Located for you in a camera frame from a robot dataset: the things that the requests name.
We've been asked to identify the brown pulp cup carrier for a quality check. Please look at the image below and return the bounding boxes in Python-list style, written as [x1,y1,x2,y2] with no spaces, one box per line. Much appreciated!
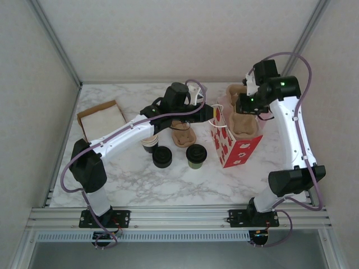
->
[225,84,259,141]
[170,120,196,149]

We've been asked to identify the red paper gift bag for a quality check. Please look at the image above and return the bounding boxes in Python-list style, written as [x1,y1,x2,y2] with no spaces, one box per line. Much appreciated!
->
[209,92,266,169]

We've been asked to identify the green coffee cup black lid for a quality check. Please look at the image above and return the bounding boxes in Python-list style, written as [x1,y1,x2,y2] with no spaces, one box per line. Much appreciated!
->
[185,144,208,171]

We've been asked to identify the stacked black paper cups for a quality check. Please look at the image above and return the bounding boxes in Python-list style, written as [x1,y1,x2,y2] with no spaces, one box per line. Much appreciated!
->
[140,133,160,155]

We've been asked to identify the brown cardboard tray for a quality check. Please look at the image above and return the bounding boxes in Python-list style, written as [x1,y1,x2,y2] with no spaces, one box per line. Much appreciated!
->
[77,99,127,142]

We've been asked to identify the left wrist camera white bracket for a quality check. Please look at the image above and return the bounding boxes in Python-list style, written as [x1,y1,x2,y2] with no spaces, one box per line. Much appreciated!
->
[189,84,208,103]

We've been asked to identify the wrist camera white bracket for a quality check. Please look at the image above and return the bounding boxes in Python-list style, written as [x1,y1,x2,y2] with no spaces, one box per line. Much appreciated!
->
[189,84,208,103]
[244,73,260,96]

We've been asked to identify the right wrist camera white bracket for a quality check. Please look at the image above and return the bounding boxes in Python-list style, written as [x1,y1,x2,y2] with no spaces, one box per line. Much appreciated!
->
[244,73,260,96]

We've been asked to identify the aluminium frame corner post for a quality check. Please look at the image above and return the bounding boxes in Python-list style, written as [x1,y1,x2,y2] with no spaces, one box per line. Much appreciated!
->
[27,0,82,87]
[283,0,336,74]

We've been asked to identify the aluminium mounting rail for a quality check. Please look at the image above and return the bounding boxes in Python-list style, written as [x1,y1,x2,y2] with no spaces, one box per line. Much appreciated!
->
[27,206,333,231]

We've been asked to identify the grey slotted cable duct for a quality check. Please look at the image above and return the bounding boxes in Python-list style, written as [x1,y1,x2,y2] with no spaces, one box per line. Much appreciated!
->
[36,231,251,242]

